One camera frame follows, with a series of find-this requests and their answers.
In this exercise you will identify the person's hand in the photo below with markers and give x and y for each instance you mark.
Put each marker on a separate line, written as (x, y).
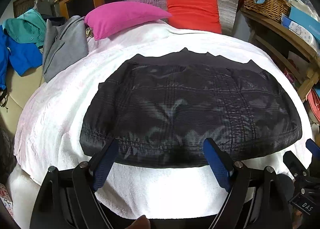
(140, 223)

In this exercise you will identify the blue white box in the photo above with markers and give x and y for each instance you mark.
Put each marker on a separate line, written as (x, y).
(304, 26)

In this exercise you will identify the grey suit jacket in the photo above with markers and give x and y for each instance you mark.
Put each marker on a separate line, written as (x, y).
(63, 46)

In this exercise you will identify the black quilted jacket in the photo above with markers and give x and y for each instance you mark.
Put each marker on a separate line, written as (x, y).
(161, 110)

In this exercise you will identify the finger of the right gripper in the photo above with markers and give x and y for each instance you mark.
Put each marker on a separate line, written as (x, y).
(313, 148)
(295, 167)

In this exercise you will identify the blue jacket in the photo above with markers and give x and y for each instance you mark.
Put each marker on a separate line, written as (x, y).
(21, 56)

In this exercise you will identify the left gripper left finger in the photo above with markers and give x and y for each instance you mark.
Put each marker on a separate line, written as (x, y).
(66, 198)

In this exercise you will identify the red orange pillow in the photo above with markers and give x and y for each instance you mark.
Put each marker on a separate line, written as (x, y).
(195, 15)

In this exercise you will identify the wicker basket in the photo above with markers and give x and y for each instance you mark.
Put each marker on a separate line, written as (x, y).
(272, 9)

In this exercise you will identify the teal green shirt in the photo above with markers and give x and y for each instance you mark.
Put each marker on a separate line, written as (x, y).
(29, 27)

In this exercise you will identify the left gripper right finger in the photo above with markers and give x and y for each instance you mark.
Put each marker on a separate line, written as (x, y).
(255, 197)

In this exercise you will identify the magenta pillow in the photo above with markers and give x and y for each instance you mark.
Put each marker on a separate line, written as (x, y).
(111, 18)

